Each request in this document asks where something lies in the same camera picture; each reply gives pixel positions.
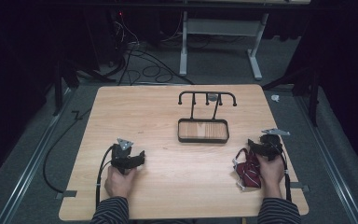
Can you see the person's left hand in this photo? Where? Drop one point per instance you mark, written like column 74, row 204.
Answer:
column 118, row 183

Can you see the black tripod stand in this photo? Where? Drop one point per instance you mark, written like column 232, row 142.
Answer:
column 58, row 87
column 314, row 93

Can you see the crumpled white paper scrap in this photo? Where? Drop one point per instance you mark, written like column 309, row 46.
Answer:
column 275, row 98

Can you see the grey tape strip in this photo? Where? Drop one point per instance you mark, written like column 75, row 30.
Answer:
column 300, row 187
column 66, row 194

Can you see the metal floor rail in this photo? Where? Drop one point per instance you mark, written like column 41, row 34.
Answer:
column 329, row 168
column 28, row 171

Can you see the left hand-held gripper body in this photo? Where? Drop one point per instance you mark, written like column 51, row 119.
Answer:
column 119, row 157

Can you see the small grey round object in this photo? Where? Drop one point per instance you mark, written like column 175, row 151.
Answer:
column 212, row 97

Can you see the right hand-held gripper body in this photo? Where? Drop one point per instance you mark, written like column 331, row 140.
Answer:
column 272, row 144

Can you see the black metal rack, wooden base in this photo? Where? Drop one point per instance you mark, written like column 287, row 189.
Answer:
column 203, row 129

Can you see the person's right hand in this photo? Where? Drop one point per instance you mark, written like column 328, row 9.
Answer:
column 271, row 174

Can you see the white metal desk frame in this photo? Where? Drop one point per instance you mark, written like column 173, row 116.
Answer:
column 184, row 46

